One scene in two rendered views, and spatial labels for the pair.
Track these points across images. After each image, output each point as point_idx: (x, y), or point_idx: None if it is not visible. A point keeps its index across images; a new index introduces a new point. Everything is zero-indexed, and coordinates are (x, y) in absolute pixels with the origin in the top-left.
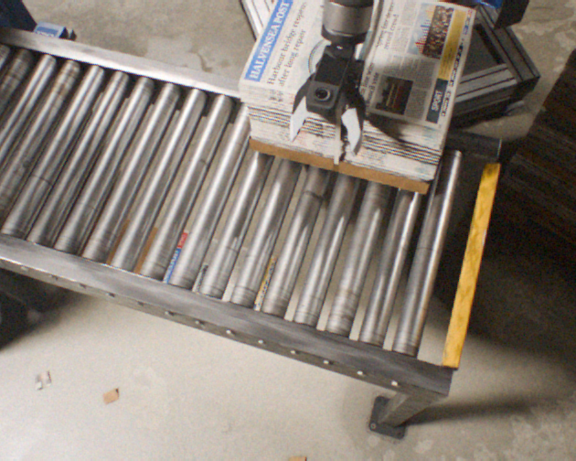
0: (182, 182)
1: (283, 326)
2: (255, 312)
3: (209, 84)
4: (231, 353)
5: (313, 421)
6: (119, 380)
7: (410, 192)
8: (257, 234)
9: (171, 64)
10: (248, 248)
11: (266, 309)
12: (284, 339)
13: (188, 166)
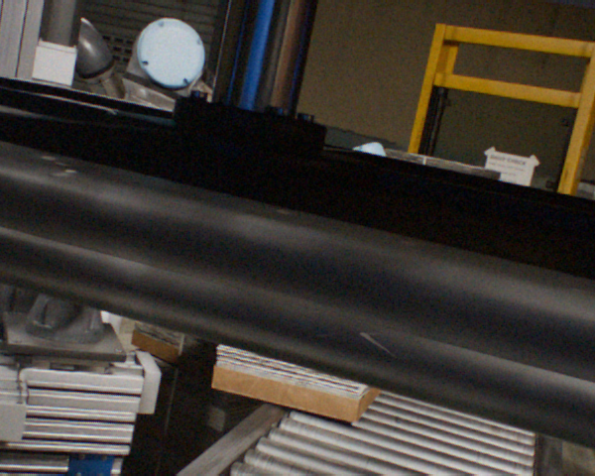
0: (401, 469)
1: (544, 454)
2: (537, 462)
3: (254, 430)
4: None
5: None
6: None
7: None
8: (452, 447)
9: (215, 443)
10: (467, 458)
11: (532, 458)
12: (556, 456)
13: (376, 462)
